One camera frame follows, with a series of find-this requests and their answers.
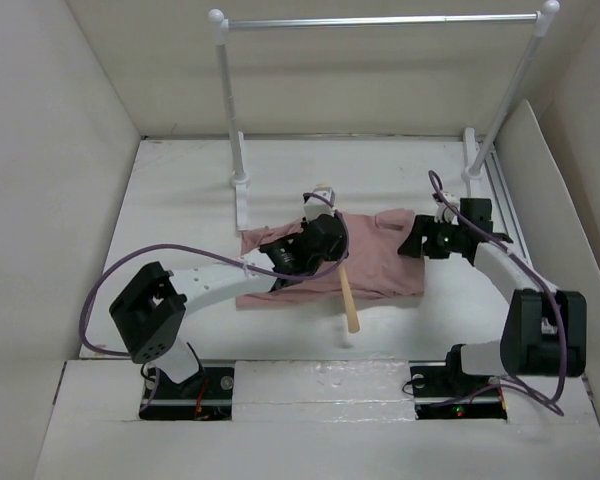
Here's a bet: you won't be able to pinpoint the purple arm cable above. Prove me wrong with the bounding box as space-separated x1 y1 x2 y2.
427 169 567 417
81 191 352 416

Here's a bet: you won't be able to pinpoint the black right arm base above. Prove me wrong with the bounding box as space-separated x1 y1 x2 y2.
402 345 508 421

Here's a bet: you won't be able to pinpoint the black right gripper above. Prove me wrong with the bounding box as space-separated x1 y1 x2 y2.
396 213 467 258

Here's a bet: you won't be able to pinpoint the beige wooden hanger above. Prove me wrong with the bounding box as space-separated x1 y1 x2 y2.
316 183 360 334

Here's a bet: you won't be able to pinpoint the pink trousers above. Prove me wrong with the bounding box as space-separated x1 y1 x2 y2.
235 209 425 310

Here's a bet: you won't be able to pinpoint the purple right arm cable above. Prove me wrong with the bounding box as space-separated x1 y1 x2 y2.
427 169 567 417

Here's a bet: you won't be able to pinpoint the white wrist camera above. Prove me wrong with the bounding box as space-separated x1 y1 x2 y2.
303 185 335 221
432 191 460 223

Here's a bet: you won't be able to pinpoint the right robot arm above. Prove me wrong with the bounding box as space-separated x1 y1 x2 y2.
398 194 587 394

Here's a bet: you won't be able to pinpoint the white clothes rack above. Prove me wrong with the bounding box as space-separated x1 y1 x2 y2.
203 1 561 231

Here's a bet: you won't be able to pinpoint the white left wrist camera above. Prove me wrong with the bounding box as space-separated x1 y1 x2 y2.
303 185 335 221

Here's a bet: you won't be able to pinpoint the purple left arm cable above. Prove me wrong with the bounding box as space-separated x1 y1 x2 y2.
81 191 352 416

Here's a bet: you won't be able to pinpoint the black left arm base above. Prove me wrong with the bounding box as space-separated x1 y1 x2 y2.
138 362 235 422

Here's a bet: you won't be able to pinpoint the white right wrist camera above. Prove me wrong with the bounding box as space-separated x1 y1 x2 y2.
432 191 460 223

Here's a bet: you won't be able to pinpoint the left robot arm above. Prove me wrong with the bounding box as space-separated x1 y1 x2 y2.
109 212 349 397

